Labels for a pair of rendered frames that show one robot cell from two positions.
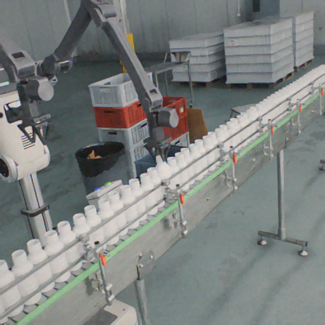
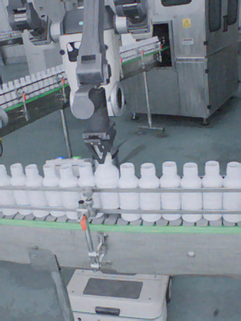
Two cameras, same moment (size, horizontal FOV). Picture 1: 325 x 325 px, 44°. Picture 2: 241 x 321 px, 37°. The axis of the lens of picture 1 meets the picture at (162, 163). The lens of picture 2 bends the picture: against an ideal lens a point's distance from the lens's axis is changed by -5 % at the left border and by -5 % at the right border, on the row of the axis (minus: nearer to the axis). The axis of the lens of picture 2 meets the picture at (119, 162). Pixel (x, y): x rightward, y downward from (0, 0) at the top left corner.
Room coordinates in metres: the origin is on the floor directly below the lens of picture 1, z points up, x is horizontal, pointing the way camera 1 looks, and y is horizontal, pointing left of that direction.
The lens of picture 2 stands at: (1.23, -0.90, 1.59)
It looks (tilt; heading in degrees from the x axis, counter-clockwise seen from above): 24 degrees down; 68
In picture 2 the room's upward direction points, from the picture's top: 8 degrees counter-clockwise
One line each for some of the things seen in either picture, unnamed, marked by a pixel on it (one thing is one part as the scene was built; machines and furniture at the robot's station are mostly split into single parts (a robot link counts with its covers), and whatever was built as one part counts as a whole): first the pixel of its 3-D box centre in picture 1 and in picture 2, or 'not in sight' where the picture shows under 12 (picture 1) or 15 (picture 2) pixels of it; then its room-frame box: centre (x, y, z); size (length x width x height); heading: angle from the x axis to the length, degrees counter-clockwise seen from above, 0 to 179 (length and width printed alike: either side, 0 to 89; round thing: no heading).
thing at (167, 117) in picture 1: (161, 111); (90, 89); (1.54, -0.02, 1.39); 0.12 x 0.09 x 0.12; 50
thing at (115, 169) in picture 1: (106, 182); not in sight; (3.44, 0.53, 0.32); 0.45 x 0.45 x 0.64
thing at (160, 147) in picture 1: (160, 150); (100, 146); (1.55, 0.00, 1.22); 0.07 x 0.07 x 0.09; 51
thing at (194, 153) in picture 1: (195, 162); (191, 192); (1.73, -0.15, 1.08); 0.06 x 0.06 x 0.17
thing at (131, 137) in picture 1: (129, 129); not in sight; (4.26, 0.30, 0.55); 0.61 x 0.41 x 0.22; 148
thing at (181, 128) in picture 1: (162, 128); not in sight; (4.87, -0.06, 0.33); 0.61 x 0.41 x 0.22; 144
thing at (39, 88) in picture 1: (32, 80); not in sight; (1.29, 0.36, 1.60); 0.12 x 0.09 x 0.12; 51
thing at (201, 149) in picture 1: (200, 157); (212, 190); (1.79, -0.18, 1.08); 0.06 x 0.06 x 0.17
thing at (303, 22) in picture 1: (284, 42); not in sight; (9.73, -3.19, 0.59); 1.25 x 1.03 x 1.17; 142
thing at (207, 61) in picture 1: (204, 58); not in sight; (9.39, -1.25, 0.50); 1.23 x 1.05 x 1.00; 139
